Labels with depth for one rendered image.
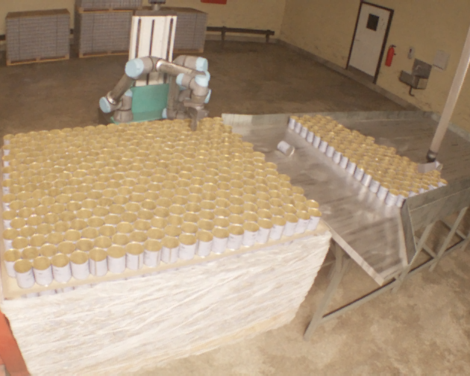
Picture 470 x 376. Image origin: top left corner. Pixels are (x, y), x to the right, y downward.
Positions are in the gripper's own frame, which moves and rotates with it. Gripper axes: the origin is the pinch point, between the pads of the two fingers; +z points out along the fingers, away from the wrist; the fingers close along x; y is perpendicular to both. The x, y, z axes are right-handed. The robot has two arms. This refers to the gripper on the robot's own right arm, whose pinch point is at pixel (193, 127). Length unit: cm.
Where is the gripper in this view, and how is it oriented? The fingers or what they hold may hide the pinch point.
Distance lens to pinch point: 224.5
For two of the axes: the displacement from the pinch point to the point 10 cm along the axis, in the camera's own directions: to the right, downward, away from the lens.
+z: -1.7, 8.4, 5.1
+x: -4.7, -5.3, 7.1
